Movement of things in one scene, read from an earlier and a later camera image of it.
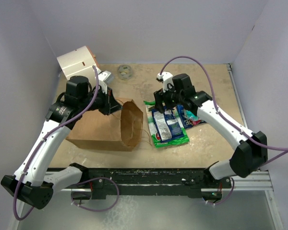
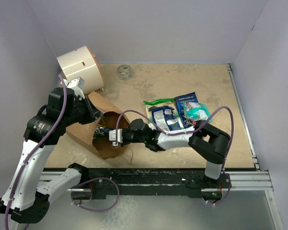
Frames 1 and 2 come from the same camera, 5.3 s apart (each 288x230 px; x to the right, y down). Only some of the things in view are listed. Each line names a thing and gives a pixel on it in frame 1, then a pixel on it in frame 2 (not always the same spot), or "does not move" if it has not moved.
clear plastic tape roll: [125, 72] does not move
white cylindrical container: [79, 63] does not move
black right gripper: [160, 96] to [124, 142]
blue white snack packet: [167, 127] does not move
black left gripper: [113, 105] to [89, 118]
